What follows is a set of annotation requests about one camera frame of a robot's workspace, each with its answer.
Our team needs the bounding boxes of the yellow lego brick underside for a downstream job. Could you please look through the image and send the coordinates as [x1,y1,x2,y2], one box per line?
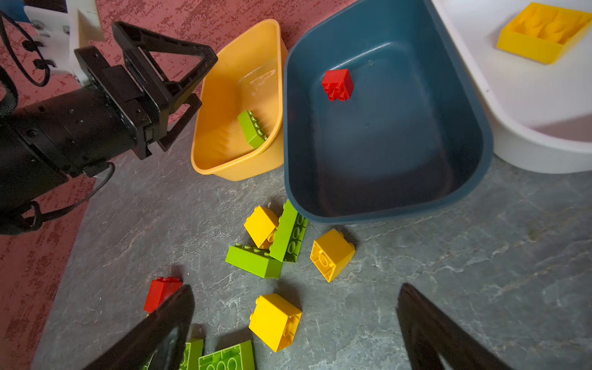
[310,229,356,282]

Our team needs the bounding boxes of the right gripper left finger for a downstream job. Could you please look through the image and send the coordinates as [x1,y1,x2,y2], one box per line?
[86,285,195,369]

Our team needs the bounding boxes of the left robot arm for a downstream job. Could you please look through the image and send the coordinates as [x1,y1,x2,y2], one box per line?
[1,22,217,235]

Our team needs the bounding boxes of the yellow lego cube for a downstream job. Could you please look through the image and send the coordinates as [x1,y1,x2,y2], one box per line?
[244,207,279,250]

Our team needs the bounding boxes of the yellow lego brick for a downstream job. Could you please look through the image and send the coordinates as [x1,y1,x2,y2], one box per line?
[496,2,591,65]
[248,294,302,352]

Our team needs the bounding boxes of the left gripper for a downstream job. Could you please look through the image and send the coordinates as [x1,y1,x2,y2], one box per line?
[1,21,218,185]

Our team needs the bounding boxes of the green long lego brick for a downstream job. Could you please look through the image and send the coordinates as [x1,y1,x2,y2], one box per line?
[225,244,283,279]

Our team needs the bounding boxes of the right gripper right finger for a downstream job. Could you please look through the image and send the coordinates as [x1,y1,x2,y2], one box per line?
[396,283,510,369]

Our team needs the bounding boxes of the teal plastic bin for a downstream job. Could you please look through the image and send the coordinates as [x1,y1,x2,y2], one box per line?
[283,1,493,224]

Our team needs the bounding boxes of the yellow plastic bin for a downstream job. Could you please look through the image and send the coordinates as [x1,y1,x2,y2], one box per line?
[191,18,288,181]

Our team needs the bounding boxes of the small red lego brick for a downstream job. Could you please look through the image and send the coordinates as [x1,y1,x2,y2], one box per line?
[322,69,355,101]

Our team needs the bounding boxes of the white plastic bin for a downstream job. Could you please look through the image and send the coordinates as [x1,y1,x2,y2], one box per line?
[433,1,591,174]

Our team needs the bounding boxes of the small green lego brick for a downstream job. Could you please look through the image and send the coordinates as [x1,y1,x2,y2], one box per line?
[179,339,204,370]

